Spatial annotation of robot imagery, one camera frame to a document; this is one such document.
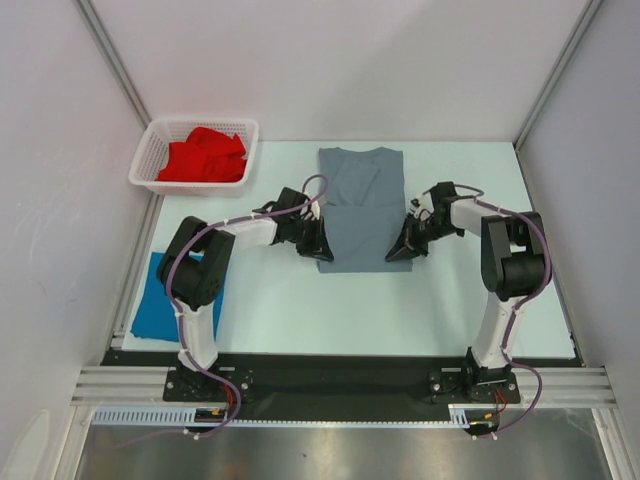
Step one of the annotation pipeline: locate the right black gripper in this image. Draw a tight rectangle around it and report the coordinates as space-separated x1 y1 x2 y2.
387 212 462 261

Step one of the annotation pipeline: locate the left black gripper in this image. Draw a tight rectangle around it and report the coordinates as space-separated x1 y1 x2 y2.
288 215 333 261

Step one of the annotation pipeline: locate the grey t shirt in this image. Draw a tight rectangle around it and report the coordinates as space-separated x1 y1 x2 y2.
318 147 413 274

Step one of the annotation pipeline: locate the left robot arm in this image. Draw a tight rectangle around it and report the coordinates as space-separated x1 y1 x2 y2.
156 187 334 400

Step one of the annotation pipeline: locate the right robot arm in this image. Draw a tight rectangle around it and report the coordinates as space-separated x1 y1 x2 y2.
385 182 552 403

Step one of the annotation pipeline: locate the red t shirt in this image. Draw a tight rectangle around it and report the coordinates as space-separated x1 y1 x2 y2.
156 127 247 183

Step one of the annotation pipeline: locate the folded blue t shirt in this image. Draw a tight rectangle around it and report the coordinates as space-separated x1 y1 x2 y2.
130 251 226 344

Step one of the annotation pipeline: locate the white plastic basket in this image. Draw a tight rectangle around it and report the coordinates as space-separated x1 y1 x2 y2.
128 116 259 197

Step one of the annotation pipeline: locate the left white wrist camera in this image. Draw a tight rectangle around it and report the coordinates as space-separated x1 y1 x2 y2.
300 201 321 221

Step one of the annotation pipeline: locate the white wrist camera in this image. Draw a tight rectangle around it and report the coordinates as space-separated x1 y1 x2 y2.
300 201 321 221
408 190 433 221

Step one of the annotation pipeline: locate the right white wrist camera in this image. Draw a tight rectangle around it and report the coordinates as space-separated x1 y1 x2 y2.
408 190 433 221

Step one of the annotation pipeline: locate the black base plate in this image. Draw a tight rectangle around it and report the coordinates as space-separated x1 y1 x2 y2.
101 349 581 420

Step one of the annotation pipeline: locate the white slotted cable duct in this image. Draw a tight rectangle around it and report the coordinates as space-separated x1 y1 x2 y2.
91 405 497 430

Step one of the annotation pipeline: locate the aluminium front rail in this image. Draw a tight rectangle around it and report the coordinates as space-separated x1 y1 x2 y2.
71 366 617 409

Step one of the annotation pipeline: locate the right aluminium corner post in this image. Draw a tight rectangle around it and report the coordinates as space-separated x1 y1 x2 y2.
513 0 606 155

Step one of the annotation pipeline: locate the aluminium corner post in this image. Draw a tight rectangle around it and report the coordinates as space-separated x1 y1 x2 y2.
513 0 606 155
71 0 152 129

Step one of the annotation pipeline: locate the left aluminium corner post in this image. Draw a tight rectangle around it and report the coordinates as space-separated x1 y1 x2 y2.
71 0 152 129

